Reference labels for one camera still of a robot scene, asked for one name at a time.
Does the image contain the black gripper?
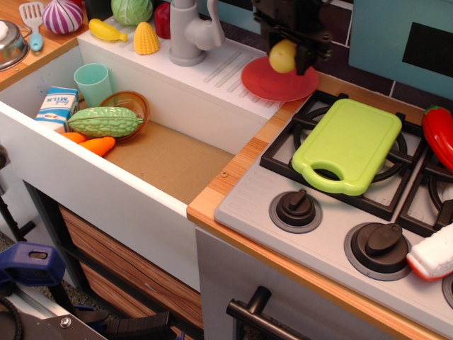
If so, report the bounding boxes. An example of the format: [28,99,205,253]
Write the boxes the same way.
[252,0,332,76]

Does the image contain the yellow toy potato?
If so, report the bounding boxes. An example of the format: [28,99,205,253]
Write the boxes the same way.
[269,39,297,73]

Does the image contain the red plastic plate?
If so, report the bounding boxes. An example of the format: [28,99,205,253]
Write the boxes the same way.
[241,57,319,102]

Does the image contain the grey toy faucet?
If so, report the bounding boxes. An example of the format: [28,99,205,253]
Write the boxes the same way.
[169,1,226,67]

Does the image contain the green plastic cutting board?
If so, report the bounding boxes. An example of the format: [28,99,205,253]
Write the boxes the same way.
[291,99,402,196]

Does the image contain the red toy bell pepper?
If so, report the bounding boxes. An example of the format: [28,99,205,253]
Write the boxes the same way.
[154,1,171,40]

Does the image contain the yellow toy corn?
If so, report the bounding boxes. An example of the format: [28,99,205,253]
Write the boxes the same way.
[134,22,160,55]

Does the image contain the green toy cabbage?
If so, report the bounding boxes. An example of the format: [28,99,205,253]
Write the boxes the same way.
[110,0,154,26]

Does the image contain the orange translucent bowl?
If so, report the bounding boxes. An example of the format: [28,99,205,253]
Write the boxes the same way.
[101,91,150,141]

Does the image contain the left black stove knob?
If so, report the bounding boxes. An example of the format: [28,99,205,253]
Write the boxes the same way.
[269,189,323,234]

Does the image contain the black stove knob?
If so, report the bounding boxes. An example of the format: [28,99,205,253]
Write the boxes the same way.
[344,222,411,281]
[269,189,323,234]

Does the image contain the red toy chili pepper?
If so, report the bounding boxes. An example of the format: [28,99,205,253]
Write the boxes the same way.
[422,106,452,171]

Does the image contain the black stove grate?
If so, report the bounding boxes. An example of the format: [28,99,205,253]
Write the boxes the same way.
[260,91,424,220]
[396,150,452,237]

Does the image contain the yellow toy banana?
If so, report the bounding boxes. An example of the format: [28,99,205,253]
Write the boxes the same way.
[88,18,128,42]

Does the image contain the white toy sink basin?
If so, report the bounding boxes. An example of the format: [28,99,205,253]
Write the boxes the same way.
[1,32,279,289]

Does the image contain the teal plastic cup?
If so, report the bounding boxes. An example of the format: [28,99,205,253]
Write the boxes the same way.
[74,63,113,107]

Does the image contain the green toy bitter gourd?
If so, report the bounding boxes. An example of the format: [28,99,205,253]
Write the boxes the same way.
[68,106,143,138]

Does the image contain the orange toy carrot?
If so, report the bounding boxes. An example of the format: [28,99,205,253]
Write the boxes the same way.
[61,132,89,144]
[79,137,115,157]

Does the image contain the middle black stove knob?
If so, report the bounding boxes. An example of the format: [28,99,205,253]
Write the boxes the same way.
[344,222,411,281]

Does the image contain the right black stove grate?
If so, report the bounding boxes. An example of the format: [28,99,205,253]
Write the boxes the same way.
[396,150,452,237]

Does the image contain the purple striped toy onion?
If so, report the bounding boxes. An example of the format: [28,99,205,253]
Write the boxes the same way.
[42,1,84,35]

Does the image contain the toy milk carton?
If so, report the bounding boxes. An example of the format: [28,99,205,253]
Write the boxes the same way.
[35,86,79,133]

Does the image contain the white red toy bottle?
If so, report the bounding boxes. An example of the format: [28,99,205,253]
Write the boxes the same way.
[406,224,452,281]

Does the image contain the white toy spatula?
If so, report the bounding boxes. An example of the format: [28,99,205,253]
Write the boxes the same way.
[19,1,44,52]

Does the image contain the silver metal pot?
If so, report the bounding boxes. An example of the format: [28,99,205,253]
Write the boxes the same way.
[1,20,30,71]

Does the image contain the blue clamp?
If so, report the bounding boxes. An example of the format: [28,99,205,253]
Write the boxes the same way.
[1,242,66,289]

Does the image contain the black oven door handle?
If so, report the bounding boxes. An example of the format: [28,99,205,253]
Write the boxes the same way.
[226,286,307,339]

